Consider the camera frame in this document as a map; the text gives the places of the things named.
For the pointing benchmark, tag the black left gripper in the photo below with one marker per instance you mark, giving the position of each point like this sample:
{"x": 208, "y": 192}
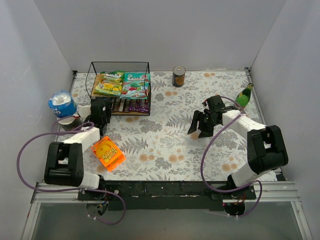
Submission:
{"x": 100, "y": 127}

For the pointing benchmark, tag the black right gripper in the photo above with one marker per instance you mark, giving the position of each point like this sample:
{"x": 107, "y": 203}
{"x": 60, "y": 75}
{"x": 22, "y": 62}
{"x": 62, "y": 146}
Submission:
{"x": 202, "y": 120}

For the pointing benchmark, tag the brown candy bag barcode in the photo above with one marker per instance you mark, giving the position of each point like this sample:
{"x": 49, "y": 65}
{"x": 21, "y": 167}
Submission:
{"x": 116, "y": 105}

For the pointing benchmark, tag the green yellow candy bag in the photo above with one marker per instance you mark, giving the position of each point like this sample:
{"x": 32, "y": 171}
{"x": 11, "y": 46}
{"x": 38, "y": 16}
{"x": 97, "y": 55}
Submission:
{"x": 109, "y": 83}

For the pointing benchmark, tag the brown M&M candy bag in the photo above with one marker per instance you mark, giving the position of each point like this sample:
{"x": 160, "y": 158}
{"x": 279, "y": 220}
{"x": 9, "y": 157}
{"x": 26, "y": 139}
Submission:
{"x": 134, "y": 105}

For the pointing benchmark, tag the teal red candy bag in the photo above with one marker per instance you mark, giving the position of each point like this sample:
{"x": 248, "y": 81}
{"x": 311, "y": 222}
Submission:
{"x": 135, "y": 86}

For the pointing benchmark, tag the purple M&M candy bag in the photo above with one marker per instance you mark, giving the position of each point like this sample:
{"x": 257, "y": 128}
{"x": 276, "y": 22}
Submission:
{"x": 144, "y": 106}

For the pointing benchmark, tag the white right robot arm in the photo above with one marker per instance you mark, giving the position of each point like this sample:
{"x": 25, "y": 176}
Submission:
{"x": 266, "y": 150}

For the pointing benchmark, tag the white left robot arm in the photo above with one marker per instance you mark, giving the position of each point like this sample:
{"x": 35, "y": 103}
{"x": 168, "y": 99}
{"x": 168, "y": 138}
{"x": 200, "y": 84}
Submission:
{"x": 65, "y": 164}

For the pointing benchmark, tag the orange Scrub Daddy box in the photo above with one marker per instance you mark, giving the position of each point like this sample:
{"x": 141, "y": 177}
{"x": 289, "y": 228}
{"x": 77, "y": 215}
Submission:
{"x": 108, "y": 153}

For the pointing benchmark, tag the green glass bottle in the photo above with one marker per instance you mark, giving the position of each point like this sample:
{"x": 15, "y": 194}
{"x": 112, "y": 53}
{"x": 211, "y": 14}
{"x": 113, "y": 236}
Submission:
{"x": 243, "y": 98}

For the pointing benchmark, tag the brown tin can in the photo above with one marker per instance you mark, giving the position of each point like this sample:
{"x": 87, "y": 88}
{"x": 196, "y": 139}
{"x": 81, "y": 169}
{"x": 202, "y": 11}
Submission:
{"x": 178, "y": 76}

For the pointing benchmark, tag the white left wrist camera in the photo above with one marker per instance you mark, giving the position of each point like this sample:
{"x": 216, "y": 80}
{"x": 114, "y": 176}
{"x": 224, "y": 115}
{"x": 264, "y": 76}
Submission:
{"x": 83, "y": 111}

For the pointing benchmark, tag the black wire wooden shelf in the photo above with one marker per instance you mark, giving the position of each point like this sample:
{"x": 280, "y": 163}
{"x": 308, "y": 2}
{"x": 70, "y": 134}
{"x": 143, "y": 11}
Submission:
{"x": 97, "y": 67}

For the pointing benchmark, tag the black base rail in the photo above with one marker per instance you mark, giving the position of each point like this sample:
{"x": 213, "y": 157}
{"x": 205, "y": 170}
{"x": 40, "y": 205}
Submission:
{"x": 172, "y": 195}

